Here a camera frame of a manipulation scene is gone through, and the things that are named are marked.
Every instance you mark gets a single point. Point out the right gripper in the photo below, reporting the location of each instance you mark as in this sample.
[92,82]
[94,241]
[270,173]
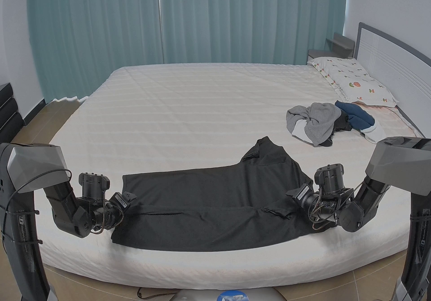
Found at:
[301,193]

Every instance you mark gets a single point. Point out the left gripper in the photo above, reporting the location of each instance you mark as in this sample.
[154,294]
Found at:
[121,201]

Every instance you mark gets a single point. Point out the black T-shirt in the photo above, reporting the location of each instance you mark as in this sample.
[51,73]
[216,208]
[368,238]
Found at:
[208,198]

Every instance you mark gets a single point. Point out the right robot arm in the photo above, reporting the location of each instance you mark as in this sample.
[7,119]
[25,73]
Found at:
[419,242]

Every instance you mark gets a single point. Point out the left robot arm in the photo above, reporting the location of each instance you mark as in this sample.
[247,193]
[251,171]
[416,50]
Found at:
[16,242]

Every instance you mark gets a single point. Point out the pile of clothes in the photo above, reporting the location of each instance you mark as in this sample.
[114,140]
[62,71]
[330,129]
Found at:
[320,121]

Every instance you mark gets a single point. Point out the bed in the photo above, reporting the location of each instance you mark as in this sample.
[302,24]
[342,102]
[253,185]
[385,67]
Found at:
[202,108]

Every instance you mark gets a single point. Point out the white printed pillow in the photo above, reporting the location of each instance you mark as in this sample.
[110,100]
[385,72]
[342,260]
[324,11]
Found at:
[353,81]

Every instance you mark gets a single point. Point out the dark grey chest of drawers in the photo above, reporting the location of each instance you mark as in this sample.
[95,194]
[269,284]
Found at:
[10,114]

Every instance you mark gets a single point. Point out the grey bedside table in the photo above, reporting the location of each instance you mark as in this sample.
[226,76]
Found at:
[333,45]

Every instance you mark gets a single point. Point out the blue-green curtain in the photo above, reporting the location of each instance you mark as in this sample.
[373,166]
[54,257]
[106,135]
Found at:
[94,23]
[252,7]

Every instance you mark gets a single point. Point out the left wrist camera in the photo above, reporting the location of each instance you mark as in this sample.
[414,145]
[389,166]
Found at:
[94,183]

